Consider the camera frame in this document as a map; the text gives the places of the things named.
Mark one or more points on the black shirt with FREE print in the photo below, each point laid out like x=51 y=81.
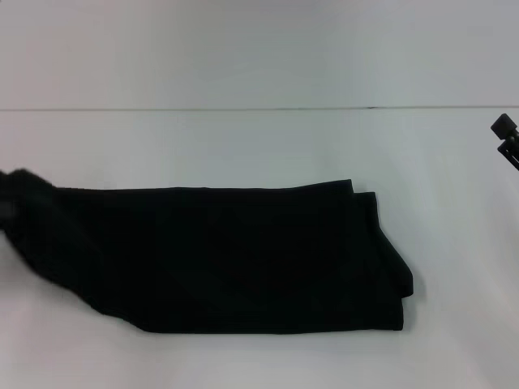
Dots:
x=227 y=259

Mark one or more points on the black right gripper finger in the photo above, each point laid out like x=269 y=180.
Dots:
x=507 y=135

